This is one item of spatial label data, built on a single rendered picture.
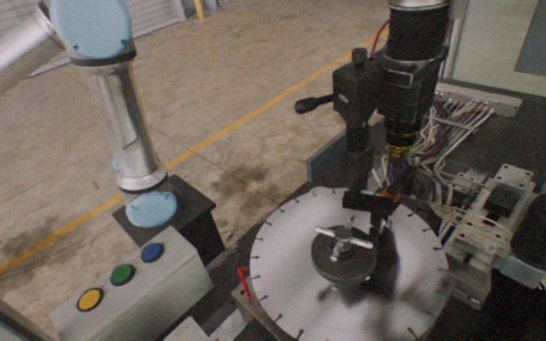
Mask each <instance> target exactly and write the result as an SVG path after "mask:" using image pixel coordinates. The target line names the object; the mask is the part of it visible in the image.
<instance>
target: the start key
mask: <svg viewBox="0 0 546 341"><path fill-rule="evenodd" d="M132 274H133V269H132V267H131V266H130V265H128V264H122V265H120V266H117V267H116V268H115V269H114V270H113V271H112V274H111V280H112V281H113V282H114V283H116V284H121V283H124V282H126V281H128V280H129V279H130V277H131V276H132Z"/></svg>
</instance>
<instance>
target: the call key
mask: <svg viewBox="0 0 546 341"><path fill-rule="evenodd" d="M99 298H100V292H99V291H98V290H91V291H89V292H87V293H86V294H84V295H83V297H82V298H81V299H80V302H79V306H80V307H81V308H82V309H89V308H91V307H93V306H94V305H95V304H96V303H97V302H98V300H99Z"/></svg>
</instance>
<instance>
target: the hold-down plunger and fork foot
mask: <svg viewBox="0 0 546 341"><path fill-rule="evenodd" d="M338 99H339V100H341V101H344V102H346V103H347V97H344V96H341V95H339V96H338ZM362 178H363V176H362ZM362 178H361V179H359V180H352V179H350V178H348V191H344V195H343V198H342V207H343V208H349V209H355V210H361V211H366V212H371V213H370V225H371V226H373V227H375V228H376V229H377V230H380V229H381V222H382V218H383V219H384V222H385V224H386V225H387V224H388V217H389V216H391V215H392V210H393V204H394V198H388V197H382V196H376V195H369V194H363V193H362Z"/></svg>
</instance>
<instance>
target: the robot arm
mask: <svg viewBox="0 0 546 341"><path fill-rule="evenodd" d="M66 49H67V52H68V54H69V58H70V60H71V63H72V65H73V66H75V67H77V68H78V69H81V70H83V71H84V72H85V74H86V77H87V81H88V84H89V87H90V90H91V92H92V95H93V98H94V100H95V102H96V105H97V109H98V112H99V114H100V117H101V119H102V122H103V125H104V127H105V129H106V135H107V138H108V140H109V142H110V145H111V147H112V150H113V153H114V155H115V157H114V158H113V160H112V163H113V165H114V169H115V170H116V171H117V175H116V183H117V186H118V187H119V190H120V193H121V195H122V198H123V201H124V203H125V213H126V214H127V215H128V217H129V219H130V220H131V221H132V222H133V224H134V225H136V226H142V227H157V226H164V225H166V224H168V223H170V222H171V221H172V220H173V219H174V218H175V217H178V216H179V215H180V213H181V212H182V211H183V209H184V208H185V204H186V201H185V198H184V197H183V194H182V193H181V192H180V191H179V190H178V189H177V188H175V187H174V186H173V185H172V184H171V183H170V181H169V177H168V173H167V170H166V167H165V165H164V164H163V163H161V161H160V159H159V157H158V155H157V151H155V150H154V147H153V141H152V137H151V133H150V130H149V126H148V123H147V120H146V116H145V112H144V110H143V103H142V100H141V97H140V93H139V90H138V86H137V82H136V79H135V75H134V70H133V66H132V65H133V63H134V61H135V59H136V58H137V51H136V48H135V44H134V38H133V35H132V19H131V15H130V12H129V10H128V7H127V5H126V3H125V1H124V0H41V1H40V2H39V3H37V4H36V13H35V14H33V15H32V16H30V18H29V19H27V20H26V21H25V22H23V23H21V24H20V25H19V26H17V27H16V28H14V29H13V30H11V31H10V32H9V33H8V34H6V35H5V36H4V37H2V38H1V39H0V96H2V95H3V94H4V93H5V92H7V91H8V90H9V89H11V88H13V87H14V86H15V85H17V84H18V83H20V82H21V81H22V80H24V79H25V78H27V77H28V76H30V75H31V74H32V73H33V72H34V71H35V70H37V69H38V68H39V67H40V66H42V65H43V64H44V63H46V62H47V61H50V60H51V59H53V58H54V57H56V56H57V55H58V54H60V53H61V52H62V51H64V50H66ZM0 244H1V242H0Z"/></svg>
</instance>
